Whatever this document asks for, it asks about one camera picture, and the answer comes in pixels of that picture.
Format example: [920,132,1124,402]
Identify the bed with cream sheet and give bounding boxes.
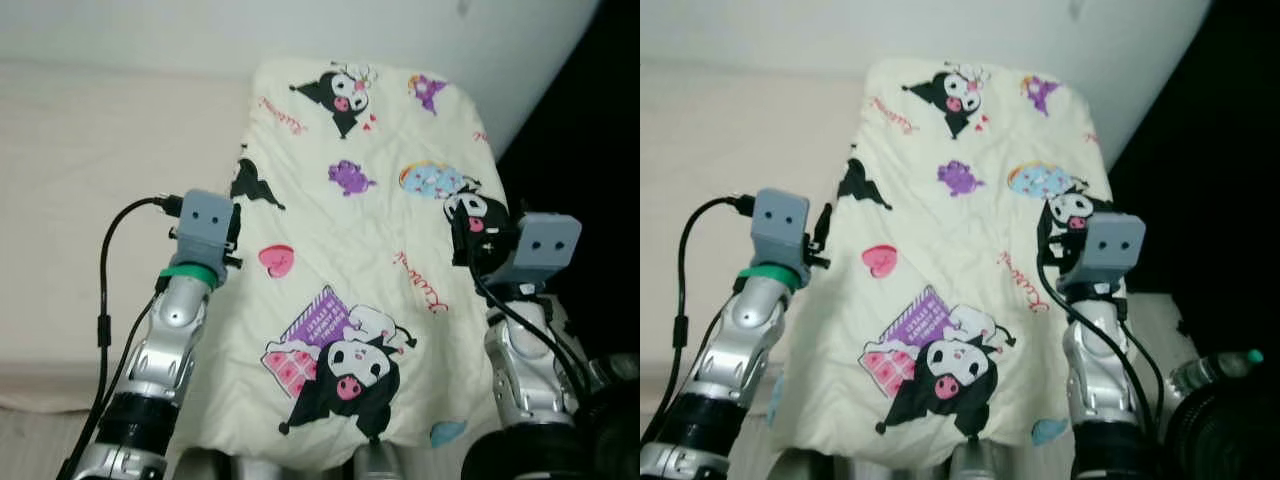
[640,58,871,411]
[0,58,261,416]

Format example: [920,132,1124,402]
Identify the black desk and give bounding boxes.
[495,0,641,361]
[1105,0,1280,351]

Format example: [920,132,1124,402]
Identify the clear bottle with teal cap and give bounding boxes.
[1170,348,1266,393]
[585,352,641,391]

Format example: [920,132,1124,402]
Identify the silver robot torso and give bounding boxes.
[945,440,1001,480]
[232,440,401,480]

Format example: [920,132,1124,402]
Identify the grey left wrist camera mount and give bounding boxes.
[172,190,236,269]
[750,188,811,269]

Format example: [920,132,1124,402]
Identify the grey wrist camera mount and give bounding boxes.
[505,212,583,283]
[172,190,236,269]
[1075,212,1146,286]
[750,188,811,269]

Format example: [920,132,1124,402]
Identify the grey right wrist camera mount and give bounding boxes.
[1075,212,1146,286]
[505,212,583,283]

